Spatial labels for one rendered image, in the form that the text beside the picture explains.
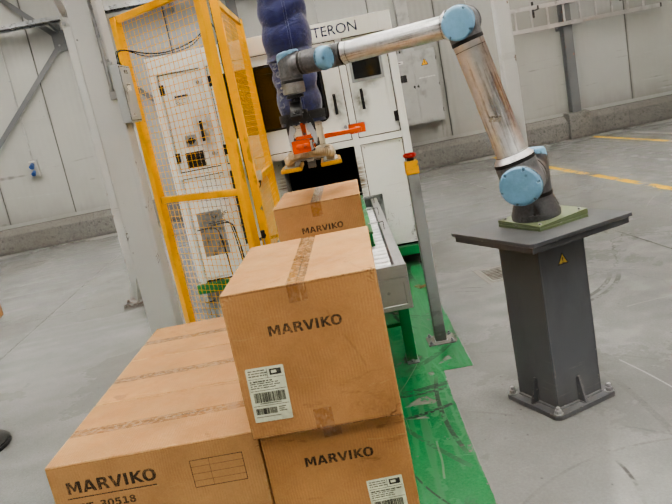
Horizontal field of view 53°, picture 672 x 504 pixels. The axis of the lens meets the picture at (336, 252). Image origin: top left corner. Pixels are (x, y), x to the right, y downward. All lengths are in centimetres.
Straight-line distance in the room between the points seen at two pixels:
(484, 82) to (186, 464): 158
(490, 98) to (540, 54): 1023
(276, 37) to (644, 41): 1077
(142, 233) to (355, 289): 233
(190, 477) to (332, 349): 56
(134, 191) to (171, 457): 213
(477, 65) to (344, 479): 144
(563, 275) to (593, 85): 1042
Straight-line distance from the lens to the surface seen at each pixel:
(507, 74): 595
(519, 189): 250
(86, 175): 1221
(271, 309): 172
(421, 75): 1180
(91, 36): 390
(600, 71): 1313
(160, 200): 436
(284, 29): 326
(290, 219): 309
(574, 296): 282
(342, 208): 307
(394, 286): 308
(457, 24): 248
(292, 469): 196
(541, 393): 294
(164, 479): 203
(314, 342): 174
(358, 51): 276
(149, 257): 390
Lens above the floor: 135
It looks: 12 degrees down
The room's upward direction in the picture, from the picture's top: 11 degrees counter-clockwise
